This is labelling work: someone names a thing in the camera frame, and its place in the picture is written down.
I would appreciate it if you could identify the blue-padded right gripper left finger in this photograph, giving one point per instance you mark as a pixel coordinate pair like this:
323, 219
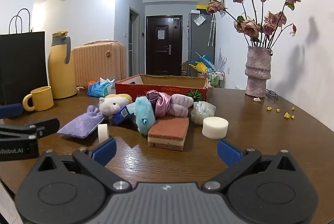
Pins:
92, 162

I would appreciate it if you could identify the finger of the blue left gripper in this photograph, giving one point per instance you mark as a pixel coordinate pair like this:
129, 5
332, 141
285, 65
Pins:
9, 111

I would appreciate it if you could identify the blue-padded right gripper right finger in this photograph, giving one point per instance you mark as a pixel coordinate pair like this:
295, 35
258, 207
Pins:
239, 163

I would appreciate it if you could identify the purple drawstring pouch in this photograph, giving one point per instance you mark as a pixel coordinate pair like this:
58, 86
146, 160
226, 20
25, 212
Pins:
83, 125

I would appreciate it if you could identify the blue small carton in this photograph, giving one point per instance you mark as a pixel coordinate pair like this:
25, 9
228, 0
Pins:
127, 112

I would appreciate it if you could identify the white yellow plush toy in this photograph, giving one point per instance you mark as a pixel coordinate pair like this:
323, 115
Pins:
113, 103

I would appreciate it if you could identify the light blue plush toy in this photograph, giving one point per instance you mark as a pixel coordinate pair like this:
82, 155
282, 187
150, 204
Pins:
145, 118

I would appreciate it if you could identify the small white foam block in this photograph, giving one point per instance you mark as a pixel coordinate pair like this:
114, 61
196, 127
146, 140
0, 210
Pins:
103, 132

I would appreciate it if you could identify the yellow ceramic mug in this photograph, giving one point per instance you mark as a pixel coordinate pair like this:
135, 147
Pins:
39, 99

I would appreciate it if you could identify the white round sponge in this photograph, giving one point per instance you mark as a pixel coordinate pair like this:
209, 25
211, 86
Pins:
215, 127

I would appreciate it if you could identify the black paper shopping bag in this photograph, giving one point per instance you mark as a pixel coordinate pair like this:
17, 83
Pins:
23, 65

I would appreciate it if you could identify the white mesh bath puff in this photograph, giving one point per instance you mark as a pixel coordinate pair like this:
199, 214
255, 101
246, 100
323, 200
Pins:
202, 110

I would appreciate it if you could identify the fallen pink petal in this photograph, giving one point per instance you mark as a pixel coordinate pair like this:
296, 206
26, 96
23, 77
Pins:
257, 100

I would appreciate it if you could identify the yellow thermos jug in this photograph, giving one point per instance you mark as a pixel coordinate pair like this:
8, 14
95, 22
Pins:
61, 66

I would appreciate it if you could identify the yellow crumbs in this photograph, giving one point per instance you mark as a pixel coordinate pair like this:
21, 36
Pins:
287, 115

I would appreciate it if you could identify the blue tissue pack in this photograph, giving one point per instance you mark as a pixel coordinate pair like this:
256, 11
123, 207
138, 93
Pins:
101, 88

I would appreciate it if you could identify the red layered sponge block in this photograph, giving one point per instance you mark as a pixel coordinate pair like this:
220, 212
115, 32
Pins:
169, 133

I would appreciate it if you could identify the black eyeglasses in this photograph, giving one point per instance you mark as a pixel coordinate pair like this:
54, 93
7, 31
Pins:
271, 94

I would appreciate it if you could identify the lilac fluffy headband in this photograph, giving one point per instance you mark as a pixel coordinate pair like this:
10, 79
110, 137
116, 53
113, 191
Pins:
179, 105

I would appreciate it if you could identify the red cardboard box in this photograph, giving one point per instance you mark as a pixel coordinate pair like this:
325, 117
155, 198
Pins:
139, 85

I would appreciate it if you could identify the pink satin scrunchie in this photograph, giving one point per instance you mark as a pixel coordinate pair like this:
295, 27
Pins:
160, 102

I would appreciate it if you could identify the pink textured vase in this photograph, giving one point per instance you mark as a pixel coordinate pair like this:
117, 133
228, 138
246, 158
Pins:
258, 71

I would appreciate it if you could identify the pink ribbed suitcase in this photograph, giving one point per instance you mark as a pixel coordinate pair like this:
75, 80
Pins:
99, 59

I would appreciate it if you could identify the yellow blue clutter pile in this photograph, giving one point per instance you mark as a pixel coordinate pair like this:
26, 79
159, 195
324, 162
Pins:
201, 65

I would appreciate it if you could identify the dried pink roses bouquet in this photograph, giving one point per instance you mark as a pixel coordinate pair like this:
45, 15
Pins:
260, 29

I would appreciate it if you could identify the grey refrigerator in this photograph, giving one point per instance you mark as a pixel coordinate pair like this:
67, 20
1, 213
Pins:
201, 41

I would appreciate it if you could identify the dark entrance door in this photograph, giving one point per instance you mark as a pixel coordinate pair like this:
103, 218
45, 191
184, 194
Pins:
164, 45

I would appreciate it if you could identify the small wire trolley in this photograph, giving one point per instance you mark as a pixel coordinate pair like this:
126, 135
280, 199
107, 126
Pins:
215, 78

